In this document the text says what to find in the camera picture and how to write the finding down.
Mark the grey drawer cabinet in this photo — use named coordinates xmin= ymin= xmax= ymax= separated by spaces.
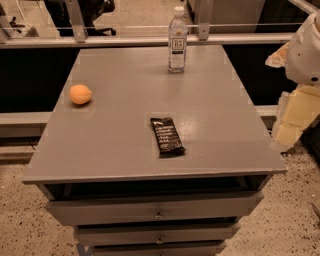
xmin=21 ymin=45 xmax=289 ymax=256

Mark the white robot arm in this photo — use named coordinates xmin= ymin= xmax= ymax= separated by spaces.
xmin=265 ymin=11 xmax=320 ymax=152

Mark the black office chair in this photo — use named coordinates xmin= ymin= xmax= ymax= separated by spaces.
xmin=43 ymin=0 xmax=118 ymax=37

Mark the bottom grey drawer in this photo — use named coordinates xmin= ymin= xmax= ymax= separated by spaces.
xmin=92 ymin=241 xmax=225 ymax=256

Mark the metal railing frame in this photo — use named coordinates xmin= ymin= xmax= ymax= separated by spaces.
xmin=0 ymin=0 xmax=293 ymax=48

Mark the orange round fruit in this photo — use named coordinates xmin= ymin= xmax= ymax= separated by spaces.
xmin=69 ymin=85 xmax=92 ymax=105

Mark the clear plastic water bottle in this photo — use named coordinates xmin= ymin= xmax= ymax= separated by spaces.
xmin=168 ymin=6 xmax=188 ymax=73

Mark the grey drawer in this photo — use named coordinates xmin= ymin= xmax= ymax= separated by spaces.
xmin=75 ymin=222 xmax=240 ymax=246
xmin=47 ymin=191 xmax=263 ymax=226
xmin=92 ymin=241 xmax=225 ymax=256

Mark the top grey drawer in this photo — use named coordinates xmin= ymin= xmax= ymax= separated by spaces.
xmin=47 ymin=191 xmax=263 ymax=226

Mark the middle grey drawer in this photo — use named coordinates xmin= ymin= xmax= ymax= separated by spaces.
xmin=75 ymin=222 xmax=240 ymax=246

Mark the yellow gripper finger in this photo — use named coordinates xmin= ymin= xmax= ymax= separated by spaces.
xmin=271 ymin=84 xmax=320 ymax=152
xmin=265 ymin=43 xmax=289 ymax=68

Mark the black rxbar chocolate wrapper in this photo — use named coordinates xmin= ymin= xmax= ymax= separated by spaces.
xmin=150 ymin=117 xmax=185 ymax=155

